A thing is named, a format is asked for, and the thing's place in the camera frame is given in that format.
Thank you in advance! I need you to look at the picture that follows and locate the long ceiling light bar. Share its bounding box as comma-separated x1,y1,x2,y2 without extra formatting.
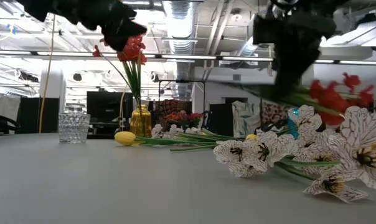
0,49,376,66

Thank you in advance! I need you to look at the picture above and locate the black monitor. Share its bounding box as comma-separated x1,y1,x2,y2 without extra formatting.
87,91,134,124

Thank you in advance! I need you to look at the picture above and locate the colourful flower bouquet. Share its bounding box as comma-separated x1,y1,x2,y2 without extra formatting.
164,111,204,128

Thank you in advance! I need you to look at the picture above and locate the black partition panel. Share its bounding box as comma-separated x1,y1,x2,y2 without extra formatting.
16,98,60,134

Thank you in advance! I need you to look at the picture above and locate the red artificial flower bunch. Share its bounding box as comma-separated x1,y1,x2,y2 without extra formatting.
234,72,376,127
92,34,148,110

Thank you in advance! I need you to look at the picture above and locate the dark door panel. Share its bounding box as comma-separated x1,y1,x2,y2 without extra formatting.
209,103,235,138

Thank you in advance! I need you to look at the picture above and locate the black metal stand frame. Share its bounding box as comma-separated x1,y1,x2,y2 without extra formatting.
158,80,207,125

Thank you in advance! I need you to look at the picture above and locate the amber glass vase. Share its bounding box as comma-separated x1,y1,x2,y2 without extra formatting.
129,104,153,138

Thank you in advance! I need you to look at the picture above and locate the silver ceiling air duct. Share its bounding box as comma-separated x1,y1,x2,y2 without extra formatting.
161,0,197,100

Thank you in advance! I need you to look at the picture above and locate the teal glass vase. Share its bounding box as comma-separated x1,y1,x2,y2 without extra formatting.
286,107,301,139

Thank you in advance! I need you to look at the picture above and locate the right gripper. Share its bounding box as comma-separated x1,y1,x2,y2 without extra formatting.
253,9,337,102

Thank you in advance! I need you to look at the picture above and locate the white artificial flower bunch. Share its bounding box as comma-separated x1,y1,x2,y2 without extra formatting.
150,123,245,144
212,104,376,203

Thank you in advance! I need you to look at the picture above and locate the brown floral cloth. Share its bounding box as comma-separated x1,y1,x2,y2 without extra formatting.
261,102,290,125

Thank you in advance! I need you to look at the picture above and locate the red brown patterned cloth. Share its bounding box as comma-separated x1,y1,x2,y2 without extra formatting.
153,98,194,125

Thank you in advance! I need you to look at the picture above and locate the long yellow cable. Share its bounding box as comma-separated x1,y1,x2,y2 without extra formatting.
38,14,57,134

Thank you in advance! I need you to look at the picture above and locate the white teal patterned cloth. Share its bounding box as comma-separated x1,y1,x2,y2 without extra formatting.
231,100,262,139

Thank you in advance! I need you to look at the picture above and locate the clear textured glass vase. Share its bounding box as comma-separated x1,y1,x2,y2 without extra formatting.
57,105,92,144

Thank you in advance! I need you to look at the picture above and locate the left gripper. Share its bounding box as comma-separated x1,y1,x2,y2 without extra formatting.
78,0,148,52

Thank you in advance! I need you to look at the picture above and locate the black metal table frame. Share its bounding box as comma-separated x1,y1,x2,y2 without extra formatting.
87,133,117,140

